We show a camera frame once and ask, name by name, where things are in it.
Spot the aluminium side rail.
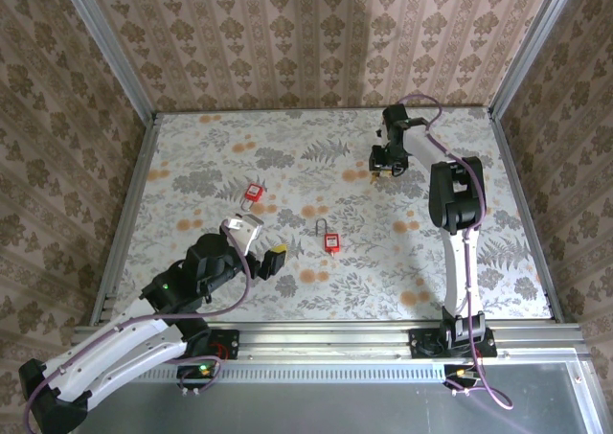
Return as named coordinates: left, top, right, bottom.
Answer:
left=89, top=112, right=160, bottom=328
left=487, top=107, right=567, bottom=321

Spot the aluminium frame post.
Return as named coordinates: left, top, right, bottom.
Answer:
left=54, top=0, right=160, bottom=120
left=487, top=0, right=584, bottom=119

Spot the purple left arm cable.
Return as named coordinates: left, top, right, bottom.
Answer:
left=22, top=220, right=253, bottom=434

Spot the perforated metal cable tray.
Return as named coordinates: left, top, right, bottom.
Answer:
left=138, top=362, right=449, bottom=383

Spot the small circuit board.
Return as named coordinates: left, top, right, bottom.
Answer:
left=443, top=364, right=480, bottom=391
left=175, top=363, right=216, bottom=390

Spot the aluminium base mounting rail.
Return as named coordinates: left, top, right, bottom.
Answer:
left=71, top=321, right=598, bottom=366

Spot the grey metal sheet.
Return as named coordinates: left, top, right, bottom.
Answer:
left=71, top=361, right=604, bottom=434

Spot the red padlock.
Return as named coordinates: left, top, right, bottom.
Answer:
left=315, top=217, right=339, bottom=259
left=240, top=183, right=263, bottom=213

